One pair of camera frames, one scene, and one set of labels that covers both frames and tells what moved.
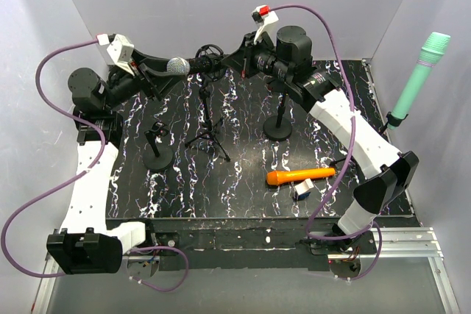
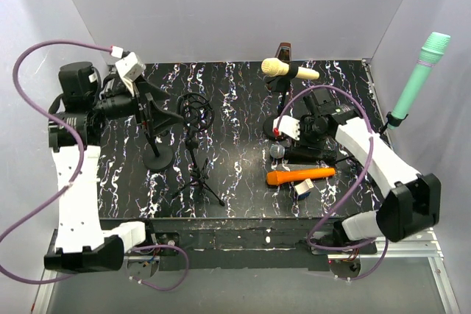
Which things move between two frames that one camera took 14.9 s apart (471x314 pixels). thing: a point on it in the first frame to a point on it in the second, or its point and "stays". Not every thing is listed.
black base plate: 296,243 stays
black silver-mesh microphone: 181,66 to 301,155
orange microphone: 277,177 stays
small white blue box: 303,188 stays
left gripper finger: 157,81 to 158,118
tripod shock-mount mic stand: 219,59 to 197,111
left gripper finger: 147,59 to 157,94
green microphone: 429,56 stays
